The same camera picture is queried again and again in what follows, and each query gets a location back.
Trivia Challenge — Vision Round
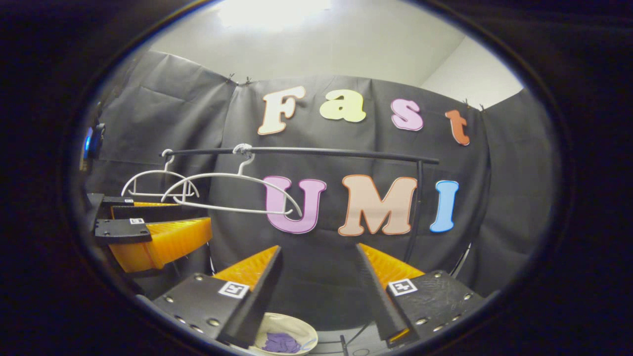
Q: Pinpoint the purple corduroy jacket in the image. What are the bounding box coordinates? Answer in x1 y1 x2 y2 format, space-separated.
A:
261 332 302 354

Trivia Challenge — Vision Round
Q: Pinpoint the white clothes hanger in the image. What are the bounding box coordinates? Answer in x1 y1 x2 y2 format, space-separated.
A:
161 143 303 218
121 149 200 198

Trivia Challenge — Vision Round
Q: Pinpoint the black clothes rack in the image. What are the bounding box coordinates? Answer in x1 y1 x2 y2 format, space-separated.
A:
159 146 473 354

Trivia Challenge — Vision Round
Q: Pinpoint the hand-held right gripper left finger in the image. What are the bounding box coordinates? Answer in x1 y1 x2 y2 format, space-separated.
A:
152 245 284 349

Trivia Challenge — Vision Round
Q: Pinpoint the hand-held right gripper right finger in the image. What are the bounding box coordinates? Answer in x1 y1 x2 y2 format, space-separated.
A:
356 242 485 347

